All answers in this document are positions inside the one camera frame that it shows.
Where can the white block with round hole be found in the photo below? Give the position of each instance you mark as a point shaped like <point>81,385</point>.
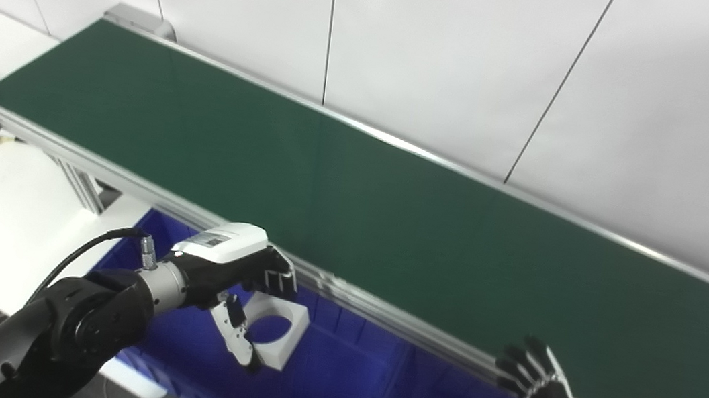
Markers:
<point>294,335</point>

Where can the aluminium conveyor support leg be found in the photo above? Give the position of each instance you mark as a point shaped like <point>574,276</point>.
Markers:
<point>82,186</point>

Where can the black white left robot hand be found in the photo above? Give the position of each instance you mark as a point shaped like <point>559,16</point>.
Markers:
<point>225,257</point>

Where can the green conveyor belt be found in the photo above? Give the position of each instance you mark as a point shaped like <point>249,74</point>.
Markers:
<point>391,230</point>

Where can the grey conveyor end cover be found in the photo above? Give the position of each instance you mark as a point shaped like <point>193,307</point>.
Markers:
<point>140,19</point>

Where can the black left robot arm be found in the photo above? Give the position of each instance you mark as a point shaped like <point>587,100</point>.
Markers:
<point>82,324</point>

